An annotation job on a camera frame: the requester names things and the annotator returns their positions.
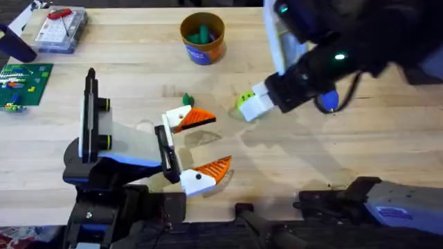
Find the brown tub with toys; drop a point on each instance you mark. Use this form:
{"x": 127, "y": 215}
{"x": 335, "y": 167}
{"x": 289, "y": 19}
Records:
{"x": 203, "y": 41}

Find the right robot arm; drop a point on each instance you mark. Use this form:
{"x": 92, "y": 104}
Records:
{"x": 398, "y": 204}

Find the clear plastic box with tools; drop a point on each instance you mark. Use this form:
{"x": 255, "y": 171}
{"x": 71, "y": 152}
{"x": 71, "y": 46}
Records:
{"x": 60, "y": 29}

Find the left wrist upright plate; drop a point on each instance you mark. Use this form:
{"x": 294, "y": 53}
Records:
{"x": 90, "y": 117}

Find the wrist upright plate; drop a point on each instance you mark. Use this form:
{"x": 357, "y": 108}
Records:
{"x": 287, "y": 38}
{"x": 90, "y": 117}

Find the right wrist upright plate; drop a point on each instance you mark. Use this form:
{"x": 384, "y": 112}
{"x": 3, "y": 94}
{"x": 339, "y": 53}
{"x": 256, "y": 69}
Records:
{"x": 287, "y": 38}

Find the yellow-green disc with holes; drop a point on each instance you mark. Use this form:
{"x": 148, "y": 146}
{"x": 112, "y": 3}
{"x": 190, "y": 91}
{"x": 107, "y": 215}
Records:
{"x": 244, "y": 98}

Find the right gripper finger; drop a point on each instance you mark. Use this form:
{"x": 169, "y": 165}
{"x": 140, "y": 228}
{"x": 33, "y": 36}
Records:
{"x": 260, "y": 90}
{"x": 257, "y": 105}

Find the black rail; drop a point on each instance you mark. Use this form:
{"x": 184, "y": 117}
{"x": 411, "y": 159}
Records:
{"x": 214, "y": 238}

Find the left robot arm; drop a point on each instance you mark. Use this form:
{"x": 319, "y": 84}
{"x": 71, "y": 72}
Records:
{"x": 104, "y": 211}

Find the green toy vegetable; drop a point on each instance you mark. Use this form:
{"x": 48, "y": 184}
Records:
{"x": 188, "y": 99}

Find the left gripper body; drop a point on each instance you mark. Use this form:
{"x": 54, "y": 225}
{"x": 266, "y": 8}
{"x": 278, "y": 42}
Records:
{"x": 138, "y": 145}

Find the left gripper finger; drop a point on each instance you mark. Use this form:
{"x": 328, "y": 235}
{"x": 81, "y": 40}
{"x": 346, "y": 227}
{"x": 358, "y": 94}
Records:
{"x": 202, "y": 176}
{"x": 188, "y": 117}

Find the green board with toy blocks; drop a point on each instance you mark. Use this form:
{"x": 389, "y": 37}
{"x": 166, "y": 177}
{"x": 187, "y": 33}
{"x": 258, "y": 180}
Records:
{"x": 24, "y": 84}

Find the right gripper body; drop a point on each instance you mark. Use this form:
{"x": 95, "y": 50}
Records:
{"x": 301, "y": 84}

